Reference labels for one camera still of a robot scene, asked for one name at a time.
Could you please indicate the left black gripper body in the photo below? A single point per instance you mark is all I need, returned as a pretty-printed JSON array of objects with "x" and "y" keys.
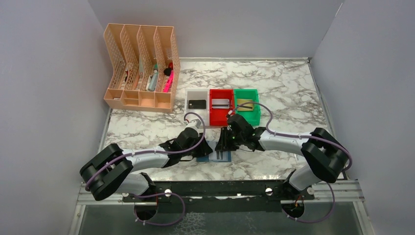
[{"x": 201, "y": 149}]

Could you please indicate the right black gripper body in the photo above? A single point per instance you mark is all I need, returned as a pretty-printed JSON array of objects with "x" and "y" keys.
[{"x": 223, "y": 142}]

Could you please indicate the green plastic bin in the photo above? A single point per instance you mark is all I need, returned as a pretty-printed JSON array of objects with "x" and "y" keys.
[{"x": 252, "y": 117}]

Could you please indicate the blue leather card holder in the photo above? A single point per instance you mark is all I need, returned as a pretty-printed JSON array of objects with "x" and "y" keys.
[{"x": 204, "y": 159}]

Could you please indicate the red plastic bin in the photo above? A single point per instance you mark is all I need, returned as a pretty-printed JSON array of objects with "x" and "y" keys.
[{"x": 218, "y": 117}]

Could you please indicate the silver credit card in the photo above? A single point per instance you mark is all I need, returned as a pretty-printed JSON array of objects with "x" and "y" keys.
[{"x": 220, "y": 103}]

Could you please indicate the white plastic bin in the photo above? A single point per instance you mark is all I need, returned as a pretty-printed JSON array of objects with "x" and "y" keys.
[{"x": 192, "y": 94}]

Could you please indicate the peach plastic file organizer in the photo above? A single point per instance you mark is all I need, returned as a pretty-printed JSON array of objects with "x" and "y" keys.
[{"x": 133, "y": 51}]

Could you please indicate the grey credit card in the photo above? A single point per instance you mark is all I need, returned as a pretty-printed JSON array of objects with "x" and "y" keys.
[{"x": 220, "y": 156}]

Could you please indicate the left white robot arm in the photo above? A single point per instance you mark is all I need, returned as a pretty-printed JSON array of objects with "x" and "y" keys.
[{"x": 112, "y": 171}]

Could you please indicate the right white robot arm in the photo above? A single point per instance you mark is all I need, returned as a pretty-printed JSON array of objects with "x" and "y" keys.
[{"x": 325, "y": 157}]

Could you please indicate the gold credit card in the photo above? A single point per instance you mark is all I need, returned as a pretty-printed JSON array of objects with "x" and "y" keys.
[{"x": 244, "y": 105}]

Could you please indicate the black credit card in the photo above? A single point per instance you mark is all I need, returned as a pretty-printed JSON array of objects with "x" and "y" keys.
[{"x": 197, "y": 104}]

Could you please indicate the pink highlighter pen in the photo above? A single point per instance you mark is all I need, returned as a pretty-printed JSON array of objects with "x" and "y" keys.
[{"x": 169, "y": 82}]

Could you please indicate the teal grey stapler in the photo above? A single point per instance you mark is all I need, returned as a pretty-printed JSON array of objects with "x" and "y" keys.
[{"x": 153, "y": 79}]

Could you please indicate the black binder clip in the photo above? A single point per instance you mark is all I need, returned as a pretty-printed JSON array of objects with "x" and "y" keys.
[{"x": 168, "y": 71}]

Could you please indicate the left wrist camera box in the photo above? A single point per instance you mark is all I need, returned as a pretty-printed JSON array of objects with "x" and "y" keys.
[{"x": 194, "y": 124}]

